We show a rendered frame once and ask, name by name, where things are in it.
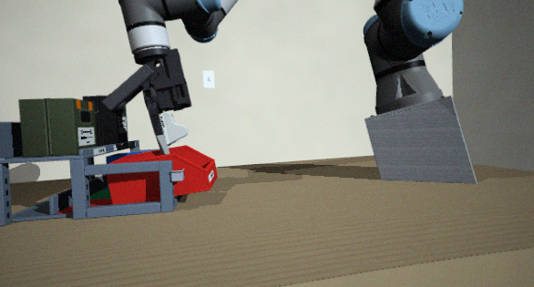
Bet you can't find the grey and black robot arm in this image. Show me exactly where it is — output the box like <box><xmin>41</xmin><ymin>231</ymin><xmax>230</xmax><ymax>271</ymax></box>
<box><xmin>101</xmin><ymin>0</ymin><xmax>463</xmax><ymax>115</ymax></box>

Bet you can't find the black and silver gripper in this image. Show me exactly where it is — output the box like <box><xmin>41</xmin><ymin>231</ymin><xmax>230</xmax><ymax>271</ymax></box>
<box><xmin>134</xmin><ymin>48</ymin><xmax>191</xmax><ymax>155</ymax></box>

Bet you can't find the red plastic bin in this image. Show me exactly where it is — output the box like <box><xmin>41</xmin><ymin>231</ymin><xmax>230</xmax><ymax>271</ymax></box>
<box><xmin>107</xmin><ymin>145</ymin><xmax>217</xmax><ymax>204</ymax></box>

